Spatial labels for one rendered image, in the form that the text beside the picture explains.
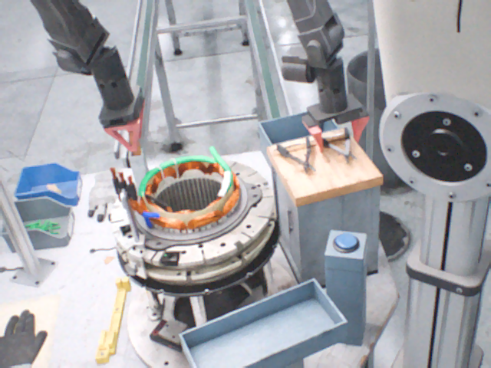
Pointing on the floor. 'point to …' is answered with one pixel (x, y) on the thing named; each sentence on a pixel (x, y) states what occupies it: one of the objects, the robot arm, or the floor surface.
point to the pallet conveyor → (149, 54)
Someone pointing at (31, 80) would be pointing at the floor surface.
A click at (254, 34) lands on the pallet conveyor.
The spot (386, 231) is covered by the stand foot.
